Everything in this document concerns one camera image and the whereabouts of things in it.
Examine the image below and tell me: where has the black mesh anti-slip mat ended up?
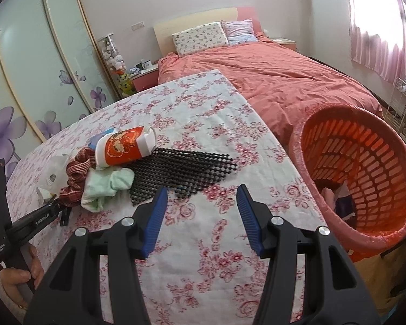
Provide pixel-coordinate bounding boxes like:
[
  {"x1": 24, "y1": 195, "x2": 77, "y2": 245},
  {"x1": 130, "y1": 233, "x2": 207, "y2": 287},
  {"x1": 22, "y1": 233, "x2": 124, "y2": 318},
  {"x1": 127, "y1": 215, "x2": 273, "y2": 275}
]
[{"x1": 127, "y1": 148, "x2": 237, "y2": 206}]

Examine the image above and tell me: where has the mint green sock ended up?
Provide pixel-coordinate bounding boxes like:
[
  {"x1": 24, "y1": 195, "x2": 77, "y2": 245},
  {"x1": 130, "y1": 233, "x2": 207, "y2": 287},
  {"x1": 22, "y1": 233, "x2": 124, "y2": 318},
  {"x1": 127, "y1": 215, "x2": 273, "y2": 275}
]
[{"x1": 80, "y1": 167, "x2": 135, "y2": 213}]

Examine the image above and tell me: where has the red white paper cup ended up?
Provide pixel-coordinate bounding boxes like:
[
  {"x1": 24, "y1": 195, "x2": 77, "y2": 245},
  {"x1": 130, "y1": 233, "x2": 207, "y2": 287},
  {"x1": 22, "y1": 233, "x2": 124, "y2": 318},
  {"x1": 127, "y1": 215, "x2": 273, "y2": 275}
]
[{"x1": 94, "y1": 126, "x2": 157, "y2": 169}]

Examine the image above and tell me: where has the dark red striped scrunchie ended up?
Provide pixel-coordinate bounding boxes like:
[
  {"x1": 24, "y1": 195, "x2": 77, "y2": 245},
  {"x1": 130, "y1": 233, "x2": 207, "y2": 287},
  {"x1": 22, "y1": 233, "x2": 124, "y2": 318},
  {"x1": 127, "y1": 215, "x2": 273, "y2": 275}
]
[{"x1": 58, "y1": 147, "x2": 96, "y2": 208}]

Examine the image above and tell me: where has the clear plastic bag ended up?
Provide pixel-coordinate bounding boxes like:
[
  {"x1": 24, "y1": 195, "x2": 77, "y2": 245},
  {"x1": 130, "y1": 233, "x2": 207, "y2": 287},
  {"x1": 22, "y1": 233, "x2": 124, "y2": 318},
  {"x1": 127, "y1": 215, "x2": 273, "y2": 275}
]
[{"x1": 36, "y1": 155, "x2": 69, "y2": 200}]

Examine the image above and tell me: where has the blue tissue pack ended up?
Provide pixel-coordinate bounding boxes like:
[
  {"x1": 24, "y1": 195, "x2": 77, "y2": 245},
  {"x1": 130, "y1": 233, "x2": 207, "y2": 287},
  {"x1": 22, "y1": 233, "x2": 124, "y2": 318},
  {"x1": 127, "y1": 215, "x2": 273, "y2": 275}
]
[{"x1": 87, "y1": 128, "x2": 117, "y2": 150}]

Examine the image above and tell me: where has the left hand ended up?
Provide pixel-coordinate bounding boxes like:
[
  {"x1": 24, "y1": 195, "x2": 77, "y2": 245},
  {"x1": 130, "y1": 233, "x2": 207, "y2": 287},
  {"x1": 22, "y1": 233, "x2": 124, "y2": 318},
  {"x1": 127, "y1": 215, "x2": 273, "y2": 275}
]
[{"x1": 0, "y1": 244, "x2": 44, "y2": 312}]

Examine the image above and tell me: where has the floral pink white tablecloth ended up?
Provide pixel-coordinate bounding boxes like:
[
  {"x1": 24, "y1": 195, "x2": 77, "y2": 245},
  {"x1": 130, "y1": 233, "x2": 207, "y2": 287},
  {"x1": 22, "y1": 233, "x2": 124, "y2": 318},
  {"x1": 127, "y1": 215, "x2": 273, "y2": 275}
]
[{"x1": 7, "y1": 70, "x2": 325, "y2": 324}]

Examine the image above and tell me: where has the red plastic laundry basket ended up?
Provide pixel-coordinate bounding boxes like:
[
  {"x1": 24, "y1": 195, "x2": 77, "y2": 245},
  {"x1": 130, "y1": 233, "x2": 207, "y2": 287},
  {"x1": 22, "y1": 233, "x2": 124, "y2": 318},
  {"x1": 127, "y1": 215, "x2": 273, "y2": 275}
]
[{"x1": 288, "y1": 104, "x2": 406, "y2": 262}]

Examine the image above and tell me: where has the bed with coral duvet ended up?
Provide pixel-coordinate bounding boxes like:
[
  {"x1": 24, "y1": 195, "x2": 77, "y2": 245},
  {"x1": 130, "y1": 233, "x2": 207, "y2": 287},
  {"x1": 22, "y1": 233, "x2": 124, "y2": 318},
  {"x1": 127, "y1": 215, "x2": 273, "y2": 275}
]
[{"x1": 158, "y1": 34, "x2": 383, "y2": 146}]

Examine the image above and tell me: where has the pink left nightstand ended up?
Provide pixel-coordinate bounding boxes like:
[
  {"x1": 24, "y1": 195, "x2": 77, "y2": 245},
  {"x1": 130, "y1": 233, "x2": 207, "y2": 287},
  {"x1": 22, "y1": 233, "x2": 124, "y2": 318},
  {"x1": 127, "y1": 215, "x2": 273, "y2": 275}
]
[{"x1": 131, "y1": 65, "x2": 159, "y2": 92}]

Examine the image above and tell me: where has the white mug on nightstand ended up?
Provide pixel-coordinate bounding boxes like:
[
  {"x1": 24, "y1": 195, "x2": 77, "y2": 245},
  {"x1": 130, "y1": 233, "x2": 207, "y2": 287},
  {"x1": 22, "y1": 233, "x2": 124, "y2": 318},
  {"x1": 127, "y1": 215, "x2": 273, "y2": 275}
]
[{"x1": 141, "y1": 60, "x2": 152, "y2": 70}]

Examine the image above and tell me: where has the clear tube of plush toys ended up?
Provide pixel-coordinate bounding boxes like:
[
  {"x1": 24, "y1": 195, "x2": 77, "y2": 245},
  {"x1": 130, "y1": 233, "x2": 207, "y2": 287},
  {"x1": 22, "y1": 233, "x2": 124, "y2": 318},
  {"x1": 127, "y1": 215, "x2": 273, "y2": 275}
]
[{"x1": 98, "y1": 33, "x2": 136, "y2": 97}]

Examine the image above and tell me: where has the right nightstand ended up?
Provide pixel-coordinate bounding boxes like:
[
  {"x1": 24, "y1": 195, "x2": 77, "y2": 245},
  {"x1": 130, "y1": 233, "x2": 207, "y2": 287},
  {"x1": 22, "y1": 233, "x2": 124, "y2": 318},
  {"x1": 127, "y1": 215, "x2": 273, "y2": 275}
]
[{"x1": 272, "y1": 38, "x2": 297, "y2": 51}]

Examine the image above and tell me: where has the sliding wardrobe with purple flowers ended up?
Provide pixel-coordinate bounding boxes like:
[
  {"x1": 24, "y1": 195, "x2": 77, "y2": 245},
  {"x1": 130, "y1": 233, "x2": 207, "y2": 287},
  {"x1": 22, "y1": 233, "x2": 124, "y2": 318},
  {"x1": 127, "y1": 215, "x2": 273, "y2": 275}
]
[{"x1": 0, "y1": 0, "x2": 118, "y2": 176}]

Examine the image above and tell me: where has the pink striped pillow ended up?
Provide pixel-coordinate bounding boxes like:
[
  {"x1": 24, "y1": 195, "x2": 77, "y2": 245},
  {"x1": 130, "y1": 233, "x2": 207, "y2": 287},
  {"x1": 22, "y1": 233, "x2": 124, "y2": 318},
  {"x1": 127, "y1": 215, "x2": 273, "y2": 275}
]
[{"x1": 221, "y1": 18, "x2": 257, "y2": 45}]

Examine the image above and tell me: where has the floral white pillow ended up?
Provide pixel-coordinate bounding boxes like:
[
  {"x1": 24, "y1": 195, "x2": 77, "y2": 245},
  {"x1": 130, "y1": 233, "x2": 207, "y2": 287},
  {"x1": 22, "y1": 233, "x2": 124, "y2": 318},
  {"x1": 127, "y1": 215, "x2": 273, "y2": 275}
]
[{"x1": 171, "y1": 21, "x2": 229, "y2": 57}]

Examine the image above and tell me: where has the cream wooden headboard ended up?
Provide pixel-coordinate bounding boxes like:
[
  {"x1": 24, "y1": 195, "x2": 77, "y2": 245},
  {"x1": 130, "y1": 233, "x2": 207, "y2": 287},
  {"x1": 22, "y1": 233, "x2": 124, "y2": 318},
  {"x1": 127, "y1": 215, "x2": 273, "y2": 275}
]
[{"x1": 153, "y1": 7, "x2": 263, "y2": 57}]

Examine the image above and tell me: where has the pink window curtain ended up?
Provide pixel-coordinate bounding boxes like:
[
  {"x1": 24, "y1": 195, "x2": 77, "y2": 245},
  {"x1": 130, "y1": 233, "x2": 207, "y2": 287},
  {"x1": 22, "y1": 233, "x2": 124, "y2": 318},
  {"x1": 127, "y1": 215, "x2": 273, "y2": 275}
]
[{"x1": 348, "y1": 0, "x2": 406, "y2": 83}]

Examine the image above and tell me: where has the white wire storage rack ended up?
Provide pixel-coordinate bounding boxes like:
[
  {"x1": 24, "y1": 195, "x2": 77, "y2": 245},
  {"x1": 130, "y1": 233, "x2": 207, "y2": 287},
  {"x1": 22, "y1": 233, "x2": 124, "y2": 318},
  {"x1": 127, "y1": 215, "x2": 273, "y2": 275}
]
[{"x1": 384, "y1": 76, "x2": 406, "y2": 144}]

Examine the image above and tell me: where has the white wall outlet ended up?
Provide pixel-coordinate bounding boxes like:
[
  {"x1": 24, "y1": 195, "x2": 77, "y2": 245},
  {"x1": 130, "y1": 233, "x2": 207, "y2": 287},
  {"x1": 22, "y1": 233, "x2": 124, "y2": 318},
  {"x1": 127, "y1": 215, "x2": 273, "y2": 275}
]
[{"x1": 131, "y1": 21, "x2": 145, "y2": 31}]

